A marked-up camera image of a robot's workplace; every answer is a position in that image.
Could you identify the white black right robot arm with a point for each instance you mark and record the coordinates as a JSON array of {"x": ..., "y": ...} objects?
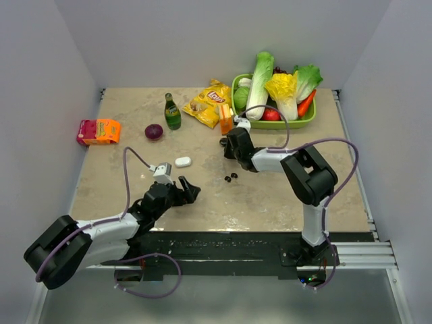
[{"x": 312, "y": 179}]

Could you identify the orange carrot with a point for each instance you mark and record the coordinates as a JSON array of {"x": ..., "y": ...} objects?
[{"x": 304, "y": 105}]

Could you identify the pink orange snack box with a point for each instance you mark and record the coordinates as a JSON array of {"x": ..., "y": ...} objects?
[{"x": 98, "y": 132}]

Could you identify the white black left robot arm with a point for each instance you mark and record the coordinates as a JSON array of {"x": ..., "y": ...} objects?
[{"x": 68, "y": 246}]

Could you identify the green leaf lettuce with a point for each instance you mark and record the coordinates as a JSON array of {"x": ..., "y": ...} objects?
[{"x": 308, "y": 78}]

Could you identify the yellow Lays chips bag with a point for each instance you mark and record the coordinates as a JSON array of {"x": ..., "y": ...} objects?
[{"x": 205, "y": 105}]

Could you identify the green plastic basket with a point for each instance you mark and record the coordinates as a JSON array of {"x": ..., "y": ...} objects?
[{"x": 277, "y": 125}]

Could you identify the red onion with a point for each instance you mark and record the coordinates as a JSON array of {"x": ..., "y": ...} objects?
[{"x": 153, "y": 132}]

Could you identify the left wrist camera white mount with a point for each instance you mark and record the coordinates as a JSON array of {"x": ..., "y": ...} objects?
[{"x": 162, "y": 173}]

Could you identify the black earbud charging case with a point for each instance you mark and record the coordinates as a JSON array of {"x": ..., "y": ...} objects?
[{"x": 223, "y": 141}]

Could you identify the aluminium frame rail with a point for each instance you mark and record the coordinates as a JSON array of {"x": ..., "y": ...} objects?
[{"x": 366, "y": 255}]

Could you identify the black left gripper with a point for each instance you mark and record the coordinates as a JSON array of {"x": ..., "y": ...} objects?
[{"x": 181, "y": 196}]

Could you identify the green glass bottle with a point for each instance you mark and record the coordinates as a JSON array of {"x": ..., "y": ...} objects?
[{"x": 172, "y": 113}]

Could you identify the red apple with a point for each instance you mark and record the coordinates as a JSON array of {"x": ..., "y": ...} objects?
[{"x": 270, "y": 115}]

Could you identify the dark purple grapes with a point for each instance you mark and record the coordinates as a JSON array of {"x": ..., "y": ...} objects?
[{"x": 278, "y": 70}]

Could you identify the white earbud charging case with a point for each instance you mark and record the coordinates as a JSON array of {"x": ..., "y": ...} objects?
[{"x": 182, "y": 162}]

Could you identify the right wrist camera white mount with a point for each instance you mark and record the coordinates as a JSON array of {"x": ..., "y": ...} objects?
[{"x": 242, "y": 122}]

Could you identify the round green cabbage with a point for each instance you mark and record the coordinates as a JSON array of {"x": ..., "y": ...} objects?
[{"x": 241, "y": 97}]

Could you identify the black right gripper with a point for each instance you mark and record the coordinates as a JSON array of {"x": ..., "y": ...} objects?
[{"x": 227, "y": 154}]

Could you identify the yellow leaf cabbage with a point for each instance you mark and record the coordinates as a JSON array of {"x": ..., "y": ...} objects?
[{"x": 282, "y": 88}]

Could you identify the long napa cabbage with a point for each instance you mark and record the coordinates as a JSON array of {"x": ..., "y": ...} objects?
[{"x": 258, "y": 95}]

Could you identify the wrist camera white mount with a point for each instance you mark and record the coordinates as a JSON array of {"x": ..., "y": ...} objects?
[
  {"x": 162, "y": 173},
  {"x": 242, "y": 122}
]

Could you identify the orange juice carton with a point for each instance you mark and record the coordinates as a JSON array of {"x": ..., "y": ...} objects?
[{"x": 225, "y": 118}]

